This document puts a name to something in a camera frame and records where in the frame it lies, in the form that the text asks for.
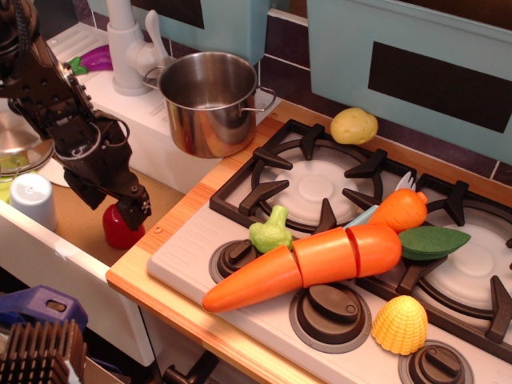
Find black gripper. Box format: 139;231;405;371
48;114;152;230

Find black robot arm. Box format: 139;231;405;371
1;1;151;230

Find stainless steel pot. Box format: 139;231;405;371
143;52;277;158

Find yellow toy potato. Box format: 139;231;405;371
330;107;378;145

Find white toy sink unit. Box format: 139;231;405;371
0;22;281;367

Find light blue plastic cup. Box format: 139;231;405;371
10;173;58;231

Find brown left stove knob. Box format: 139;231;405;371
209;239;262;283

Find brown stove knob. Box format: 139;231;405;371
209;239;262;283
289;282;372;354
398;340;475;384

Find steel bowl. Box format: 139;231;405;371
1;99;54;177

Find green toy broccoli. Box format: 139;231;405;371
249;205;293;254

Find blue plastic clamp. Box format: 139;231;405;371
1;286;88;331

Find white toy faucet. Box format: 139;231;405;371
106;0;171;96

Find purple toy eggplant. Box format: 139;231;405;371
68;45;113;75

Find brown ribbed heat sink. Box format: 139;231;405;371
1;320;87;383

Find black left burner grate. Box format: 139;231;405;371
210;120;417;237

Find black burner grate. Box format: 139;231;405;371
210;120;417;237
357;174;511;362

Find large orange toy carrot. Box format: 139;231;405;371
202;224;402;313

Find white toy stove top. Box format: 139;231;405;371
146;118;512;384

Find teal left cabinet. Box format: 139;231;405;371
86;0;273;66

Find brown middle stove knob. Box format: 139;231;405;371
289;282;372;354

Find white light blue fork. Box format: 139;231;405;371
343;171;416;229

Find small orange toy carrot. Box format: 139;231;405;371
368;189;429;234

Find black right burner grate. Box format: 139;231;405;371
357;174;511;362

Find yellow toy corn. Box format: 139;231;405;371
371;295;428;356

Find green felt leaf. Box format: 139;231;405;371
399;226;471;261

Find teal cabinet with dark window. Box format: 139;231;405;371
307;1;511;162

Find brown right stove knob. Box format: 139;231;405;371
398;340;475;384

